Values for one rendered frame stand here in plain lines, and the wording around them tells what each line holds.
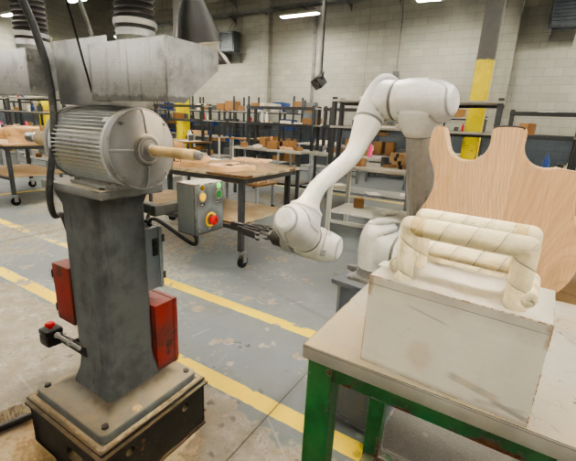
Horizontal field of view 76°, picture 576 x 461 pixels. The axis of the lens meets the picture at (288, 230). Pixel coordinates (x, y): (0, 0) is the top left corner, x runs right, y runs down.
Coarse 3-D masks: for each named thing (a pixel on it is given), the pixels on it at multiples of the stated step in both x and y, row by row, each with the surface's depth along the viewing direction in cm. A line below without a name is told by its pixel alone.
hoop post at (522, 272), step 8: (520, 256) 52; (528, 256) 52; (536, 256) 51; (512, 264) 54; (520, 264) 52; (528, 264) 52; (536, 264) 52; (512, 272) 53; (520, 272) 52; (528, 272) 52; (512, 280) 54; (520, 280) 53; (528, 280) 52; (512, 288) 54; (520, 288) 53; (528, 288) 53; (504, 296) 55; (512, 296) 54; (520, 296) 53; (504, 304) 55; (512, 304) 54; (520, 304) 53; (520, 312) 54
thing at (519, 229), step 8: (416, 216) 68; (424, 216) 67; (432, 216) 66; (440, 216) 65; (448, 216) 65; (456, 216) 64; (464, 216) 64; (472, 216) 63; (464, 224) 63; (472, 224) 62; (480, 224) 62; (488, 224) 61; (496, 224) 61; (504, 224) 60; (512, 224) 60; (520, 224) 59; (512, 232) 59; (520, 232) 59; (528, 232) 58; (536, 232) 58
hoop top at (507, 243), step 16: (400, 224) 62; (416, 224) 60; (432, 224) 59; (448, 224) 58; (448, 240) 58; (464, 240) 56; (480, 240) 55; (496, 240) 53; (512, 240) 53; (528, 240) 52
